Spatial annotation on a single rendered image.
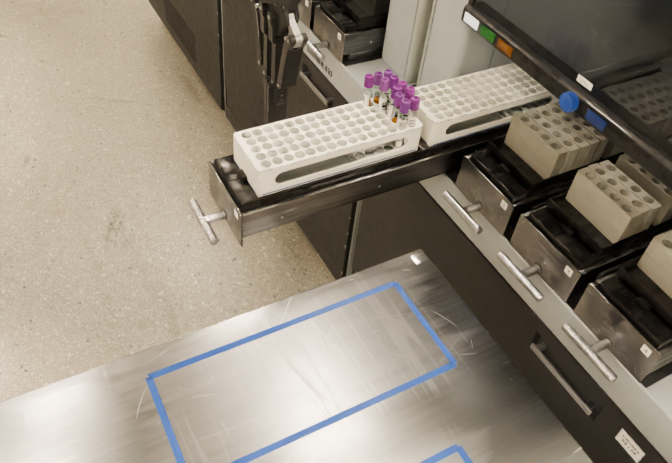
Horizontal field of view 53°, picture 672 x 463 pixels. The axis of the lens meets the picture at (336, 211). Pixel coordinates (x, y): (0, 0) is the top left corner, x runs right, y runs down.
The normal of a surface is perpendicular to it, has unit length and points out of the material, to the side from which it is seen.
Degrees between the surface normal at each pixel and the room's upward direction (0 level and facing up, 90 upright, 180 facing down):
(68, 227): 0
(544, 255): 90
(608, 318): 90
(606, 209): 90
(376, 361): 0
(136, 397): 0
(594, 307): 90
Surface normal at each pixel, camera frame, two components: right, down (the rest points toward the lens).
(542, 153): -0.87, 0.29
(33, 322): 0.09, -0.71
